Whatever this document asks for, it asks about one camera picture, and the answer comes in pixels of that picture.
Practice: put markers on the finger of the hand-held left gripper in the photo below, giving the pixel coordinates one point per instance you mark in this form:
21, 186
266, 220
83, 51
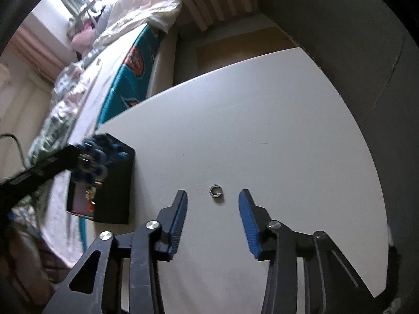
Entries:
109, 144
91, 170

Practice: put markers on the bed with white sheet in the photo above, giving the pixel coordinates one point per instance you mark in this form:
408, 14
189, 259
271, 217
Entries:
91, 98

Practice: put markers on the green patterned blanket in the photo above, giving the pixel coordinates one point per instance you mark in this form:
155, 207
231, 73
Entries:
55, 117

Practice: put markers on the pink plush toy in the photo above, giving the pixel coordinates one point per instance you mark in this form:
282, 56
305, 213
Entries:
83, 37

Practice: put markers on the black jewelry box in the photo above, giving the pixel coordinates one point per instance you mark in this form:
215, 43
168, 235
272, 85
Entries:
111, 189

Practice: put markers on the white duvet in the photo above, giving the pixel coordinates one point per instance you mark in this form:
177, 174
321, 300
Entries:
131, 3

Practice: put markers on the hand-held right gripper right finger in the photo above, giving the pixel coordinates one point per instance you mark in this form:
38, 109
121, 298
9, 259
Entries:
247, 222

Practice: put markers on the cream bed frame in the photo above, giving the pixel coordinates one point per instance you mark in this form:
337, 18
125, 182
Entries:
163, 62

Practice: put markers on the narrow pink curtain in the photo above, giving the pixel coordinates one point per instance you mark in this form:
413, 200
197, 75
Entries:
32, 55

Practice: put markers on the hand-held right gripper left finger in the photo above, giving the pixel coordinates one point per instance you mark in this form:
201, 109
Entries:
178, 216

